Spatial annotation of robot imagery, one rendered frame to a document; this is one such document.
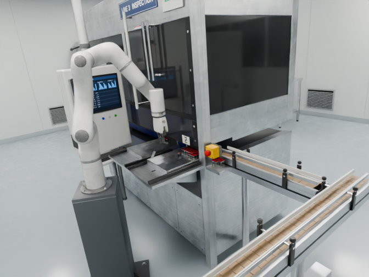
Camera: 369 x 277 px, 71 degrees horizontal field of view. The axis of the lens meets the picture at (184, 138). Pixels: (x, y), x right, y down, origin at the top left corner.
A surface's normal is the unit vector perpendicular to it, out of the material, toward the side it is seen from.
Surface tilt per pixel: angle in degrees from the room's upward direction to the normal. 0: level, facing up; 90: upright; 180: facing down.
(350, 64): 90
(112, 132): 90
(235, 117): 90
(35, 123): 90
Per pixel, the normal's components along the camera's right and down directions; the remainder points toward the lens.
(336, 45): -0.80, 0.25
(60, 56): 0.59, 0.22
